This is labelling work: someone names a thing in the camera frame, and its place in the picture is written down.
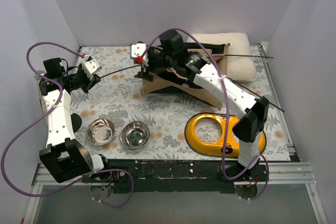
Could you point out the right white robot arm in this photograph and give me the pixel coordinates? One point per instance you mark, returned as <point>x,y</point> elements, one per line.
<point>204,71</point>

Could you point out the aluminium frame rail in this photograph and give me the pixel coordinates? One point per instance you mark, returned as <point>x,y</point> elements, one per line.
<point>290,196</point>

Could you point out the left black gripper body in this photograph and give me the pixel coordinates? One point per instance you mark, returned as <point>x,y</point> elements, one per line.
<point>87,80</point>

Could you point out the steel bowl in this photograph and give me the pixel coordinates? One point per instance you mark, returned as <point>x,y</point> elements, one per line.
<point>100,132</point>
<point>135,135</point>

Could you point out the black tent pole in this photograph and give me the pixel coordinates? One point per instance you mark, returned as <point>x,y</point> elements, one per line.
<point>126,69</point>
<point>255,94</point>

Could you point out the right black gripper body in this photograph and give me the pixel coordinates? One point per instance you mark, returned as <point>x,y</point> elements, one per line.
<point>145,64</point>

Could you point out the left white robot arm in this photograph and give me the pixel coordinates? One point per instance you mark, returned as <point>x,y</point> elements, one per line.
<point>64,157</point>

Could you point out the yellow double bowl holder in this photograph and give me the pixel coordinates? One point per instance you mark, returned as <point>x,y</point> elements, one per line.
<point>204,133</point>

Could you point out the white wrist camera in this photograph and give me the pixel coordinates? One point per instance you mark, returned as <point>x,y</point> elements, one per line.
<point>137,51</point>
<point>90,66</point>

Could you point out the beige fabric pet tent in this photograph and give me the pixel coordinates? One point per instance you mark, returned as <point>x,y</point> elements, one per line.
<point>165,82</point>

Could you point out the floral table mat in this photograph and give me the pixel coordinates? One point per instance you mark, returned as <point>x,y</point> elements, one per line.
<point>119,98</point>

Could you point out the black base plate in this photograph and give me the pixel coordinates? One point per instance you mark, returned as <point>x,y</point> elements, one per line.
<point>144,176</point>

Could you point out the glitter toy microphone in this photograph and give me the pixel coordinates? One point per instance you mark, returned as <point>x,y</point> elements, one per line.
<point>42,104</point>

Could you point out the cream fluffy pillow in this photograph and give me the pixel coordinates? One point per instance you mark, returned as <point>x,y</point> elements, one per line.
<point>240,66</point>

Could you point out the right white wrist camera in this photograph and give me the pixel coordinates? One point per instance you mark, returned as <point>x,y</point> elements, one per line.
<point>137,51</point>

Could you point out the right steel bowl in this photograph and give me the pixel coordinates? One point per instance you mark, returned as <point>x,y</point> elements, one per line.
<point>135,135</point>

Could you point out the left steel bowl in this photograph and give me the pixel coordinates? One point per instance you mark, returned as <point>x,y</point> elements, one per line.
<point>100,132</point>

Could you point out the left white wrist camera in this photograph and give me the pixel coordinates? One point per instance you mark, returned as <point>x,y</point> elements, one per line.
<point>90,66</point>

